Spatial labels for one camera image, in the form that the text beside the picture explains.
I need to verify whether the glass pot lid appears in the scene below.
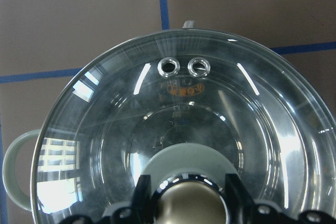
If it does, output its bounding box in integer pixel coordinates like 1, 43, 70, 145
30, 28, 336, 224

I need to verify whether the brown paper table cover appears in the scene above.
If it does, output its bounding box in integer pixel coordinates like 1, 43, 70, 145
0, 0, 336, 224

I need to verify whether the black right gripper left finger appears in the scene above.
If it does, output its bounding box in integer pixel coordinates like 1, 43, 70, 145
61, 174, 158, 224

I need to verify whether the white cooking pot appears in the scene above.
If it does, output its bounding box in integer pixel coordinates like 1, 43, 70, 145
2, 20, 336, 224

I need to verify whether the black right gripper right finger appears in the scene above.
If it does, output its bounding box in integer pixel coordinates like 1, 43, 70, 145
225, 174, 335, 223

